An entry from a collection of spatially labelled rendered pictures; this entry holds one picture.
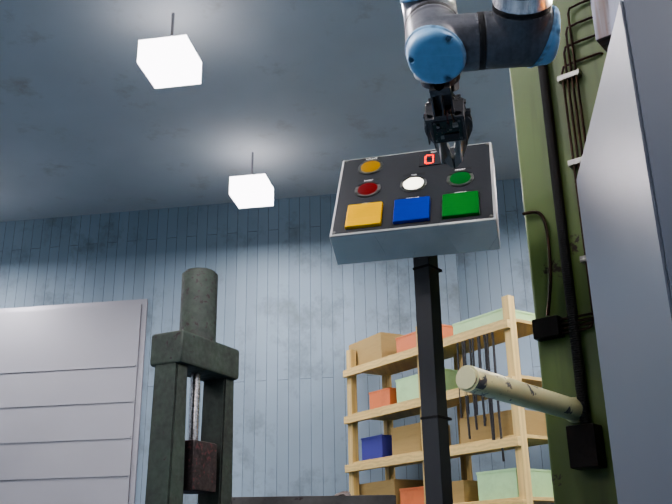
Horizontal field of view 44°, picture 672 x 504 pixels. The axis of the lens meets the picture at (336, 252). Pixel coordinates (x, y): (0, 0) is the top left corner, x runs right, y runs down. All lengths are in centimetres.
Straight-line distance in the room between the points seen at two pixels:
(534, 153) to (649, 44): 159
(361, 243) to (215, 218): 962
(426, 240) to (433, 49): 50
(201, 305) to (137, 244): 432
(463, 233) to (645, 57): 126
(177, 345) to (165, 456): 89
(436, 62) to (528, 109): 78
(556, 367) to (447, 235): 39
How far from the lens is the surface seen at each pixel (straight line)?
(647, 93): 44
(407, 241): 170
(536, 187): 199
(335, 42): 804
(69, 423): 1120
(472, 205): 170
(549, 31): 135
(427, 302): 176
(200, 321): 730
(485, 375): 145
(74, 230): 1202
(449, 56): 132
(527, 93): 211
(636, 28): 45
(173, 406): 689
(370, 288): 1049
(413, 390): 873
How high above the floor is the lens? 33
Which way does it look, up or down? 20 degrees up
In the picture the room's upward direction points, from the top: 1 degrees counter-clockwise
